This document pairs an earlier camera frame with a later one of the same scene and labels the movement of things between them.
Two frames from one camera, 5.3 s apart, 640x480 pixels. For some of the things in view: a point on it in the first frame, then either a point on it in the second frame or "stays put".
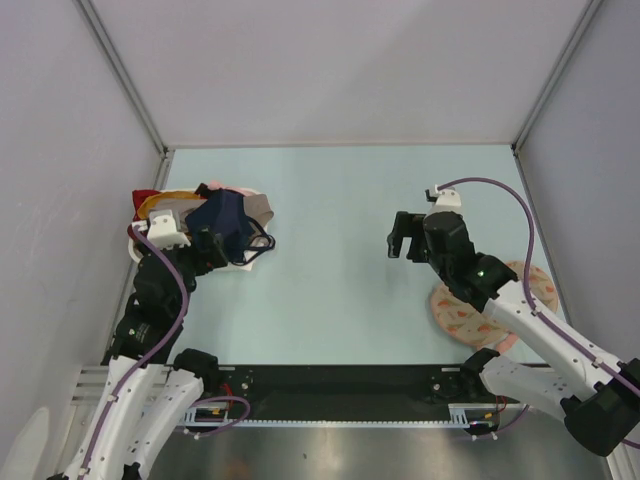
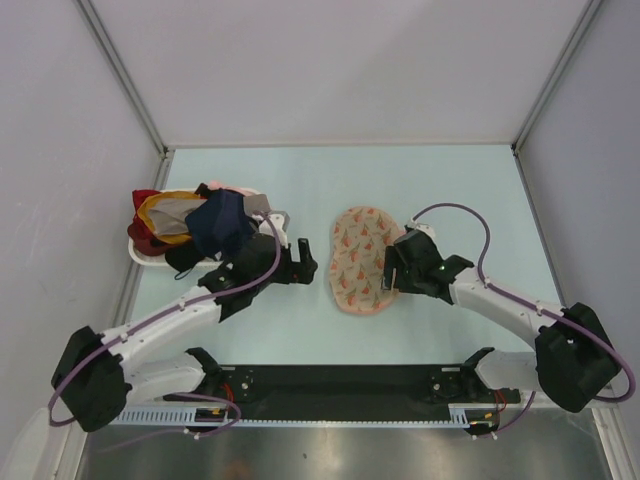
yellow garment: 154,200 stays put
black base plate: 285,393 stays put
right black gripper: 406,225 to 392,258
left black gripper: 209,258 to 297,272
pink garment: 215,184 stays put
